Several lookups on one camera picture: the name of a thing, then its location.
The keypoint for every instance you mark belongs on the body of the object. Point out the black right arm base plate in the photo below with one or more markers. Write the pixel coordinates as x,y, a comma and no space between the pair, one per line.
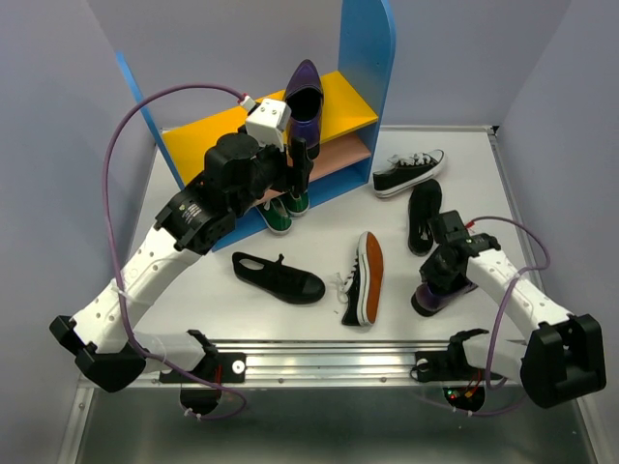
446,366

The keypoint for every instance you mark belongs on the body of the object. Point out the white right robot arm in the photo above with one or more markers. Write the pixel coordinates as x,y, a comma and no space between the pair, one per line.
535,315

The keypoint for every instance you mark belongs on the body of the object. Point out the pink middle shelf board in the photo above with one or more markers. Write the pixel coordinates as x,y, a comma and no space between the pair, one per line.
342,165

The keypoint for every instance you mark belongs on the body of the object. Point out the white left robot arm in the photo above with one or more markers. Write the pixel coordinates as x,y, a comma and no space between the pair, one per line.
186,228

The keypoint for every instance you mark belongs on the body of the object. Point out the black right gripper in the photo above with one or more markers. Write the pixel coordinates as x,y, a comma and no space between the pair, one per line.
430,275

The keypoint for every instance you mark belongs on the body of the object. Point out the all-black lace sneaker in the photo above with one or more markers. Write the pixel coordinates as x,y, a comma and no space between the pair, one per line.
288,284

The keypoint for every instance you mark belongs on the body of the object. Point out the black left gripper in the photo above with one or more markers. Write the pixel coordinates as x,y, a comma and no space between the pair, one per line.
297,176

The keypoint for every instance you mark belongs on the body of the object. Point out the black sneaker orange sole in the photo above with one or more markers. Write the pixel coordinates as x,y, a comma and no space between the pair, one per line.
360,291

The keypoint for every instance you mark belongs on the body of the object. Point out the all-black slip-on shoe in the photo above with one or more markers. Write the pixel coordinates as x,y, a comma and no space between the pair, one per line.
424,204

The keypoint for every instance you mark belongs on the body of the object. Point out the black white-laced sneaker upright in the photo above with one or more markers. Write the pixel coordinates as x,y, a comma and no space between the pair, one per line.
407,171

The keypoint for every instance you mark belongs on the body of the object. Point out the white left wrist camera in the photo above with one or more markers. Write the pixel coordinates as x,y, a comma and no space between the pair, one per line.
268,122

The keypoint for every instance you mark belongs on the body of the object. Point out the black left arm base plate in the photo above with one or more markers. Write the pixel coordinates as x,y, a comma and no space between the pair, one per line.
223,368

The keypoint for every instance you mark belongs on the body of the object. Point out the purple loafer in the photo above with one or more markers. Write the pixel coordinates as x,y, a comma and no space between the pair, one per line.
305,97
427,303

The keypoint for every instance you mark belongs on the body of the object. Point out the aluminium mounting rail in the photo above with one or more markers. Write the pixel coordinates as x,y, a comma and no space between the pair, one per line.
329,362

